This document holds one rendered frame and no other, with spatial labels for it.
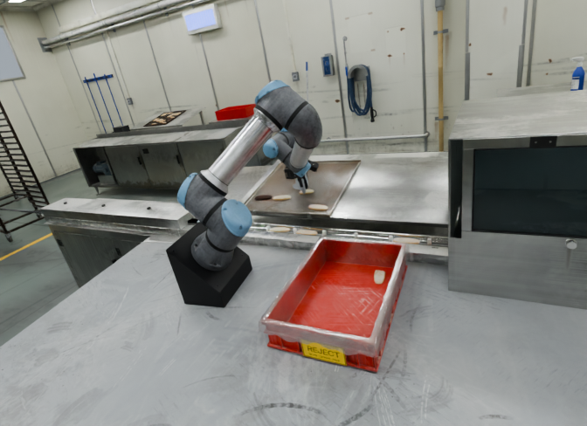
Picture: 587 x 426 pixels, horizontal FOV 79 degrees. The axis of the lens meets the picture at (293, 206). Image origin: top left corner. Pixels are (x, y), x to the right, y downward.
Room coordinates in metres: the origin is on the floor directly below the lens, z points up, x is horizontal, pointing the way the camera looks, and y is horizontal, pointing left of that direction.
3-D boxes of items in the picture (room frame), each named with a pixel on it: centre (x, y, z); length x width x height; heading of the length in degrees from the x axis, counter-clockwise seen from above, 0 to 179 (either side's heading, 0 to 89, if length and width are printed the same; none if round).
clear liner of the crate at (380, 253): (0.92, -0.10, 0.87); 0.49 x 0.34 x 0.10; 151
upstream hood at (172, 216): (2.05, 1.07, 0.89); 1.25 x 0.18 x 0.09; 59
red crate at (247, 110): (5.29, 0.55, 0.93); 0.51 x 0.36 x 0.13; 63
